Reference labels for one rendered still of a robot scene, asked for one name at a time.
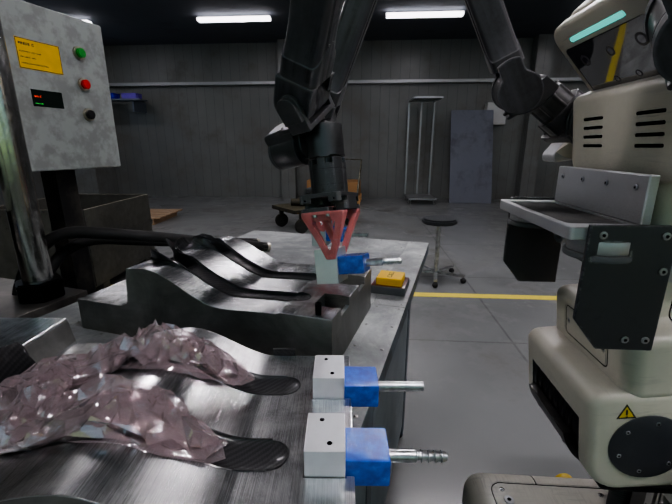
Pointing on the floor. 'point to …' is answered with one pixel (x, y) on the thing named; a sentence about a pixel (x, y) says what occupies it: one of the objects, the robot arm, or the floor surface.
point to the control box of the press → (61, 112)
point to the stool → (439, 247)
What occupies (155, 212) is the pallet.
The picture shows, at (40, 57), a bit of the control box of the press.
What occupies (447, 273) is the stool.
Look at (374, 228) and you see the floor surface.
